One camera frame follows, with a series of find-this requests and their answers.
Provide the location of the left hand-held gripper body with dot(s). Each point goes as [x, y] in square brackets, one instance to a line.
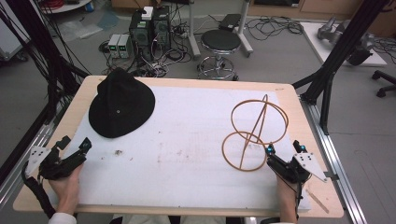
[60, 166]

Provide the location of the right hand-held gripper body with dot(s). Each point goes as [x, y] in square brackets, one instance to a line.
[289, 172]

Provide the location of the black bucket hat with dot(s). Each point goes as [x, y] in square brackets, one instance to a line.
[121, 104]

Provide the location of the person's right hand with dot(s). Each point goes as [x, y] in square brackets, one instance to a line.
[287, 194]

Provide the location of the person's left hand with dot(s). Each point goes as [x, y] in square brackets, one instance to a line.
[66, 191]

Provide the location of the light wooden table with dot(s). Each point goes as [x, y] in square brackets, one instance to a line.
[311, 199]

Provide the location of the thin wooden stick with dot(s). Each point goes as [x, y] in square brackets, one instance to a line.
[317, 201]

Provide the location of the white foam mat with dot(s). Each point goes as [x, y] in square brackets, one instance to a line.
[193, 143]

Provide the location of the grey power supply unit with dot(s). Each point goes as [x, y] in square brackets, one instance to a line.
[125, 46]
[114, 46]

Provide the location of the black office chair base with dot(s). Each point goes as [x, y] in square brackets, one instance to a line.
[384, 82]

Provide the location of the white floor board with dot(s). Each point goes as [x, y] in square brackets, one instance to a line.
[314, 40]

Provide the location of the clear plastic sheet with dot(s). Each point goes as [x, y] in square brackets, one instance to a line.
[79, 30]

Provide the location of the grey equipment case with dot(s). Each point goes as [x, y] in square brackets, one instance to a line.
[11, 40]

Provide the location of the white table leg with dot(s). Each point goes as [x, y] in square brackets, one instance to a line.
[193, 34]
[245, 34]

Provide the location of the grey robot device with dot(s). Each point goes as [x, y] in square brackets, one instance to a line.
[362, 46]

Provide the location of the round black stool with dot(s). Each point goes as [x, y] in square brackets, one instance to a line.
[220, 40]

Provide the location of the black computer tower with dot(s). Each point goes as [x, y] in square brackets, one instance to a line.
[162, 28]
[140, 37]

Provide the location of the black box on floor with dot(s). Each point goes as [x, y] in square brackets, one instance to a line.
[229, 21]

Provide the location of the round white table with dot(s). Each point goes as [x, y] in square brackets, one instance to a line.
[67, 6]

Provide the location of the small white box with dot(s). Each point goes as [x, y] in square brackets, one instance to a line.
[147, 13]

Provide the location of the aluminium rail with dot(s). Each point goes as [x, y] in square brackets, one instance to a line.
[18, 174]
[336, 161]

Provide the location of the small metal bracket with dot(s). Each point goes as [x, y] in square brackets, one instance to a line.
[331, 176]

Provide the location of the black metal frame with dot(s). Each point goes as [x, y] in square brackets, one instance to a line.
[339, 49]
[40, 46]

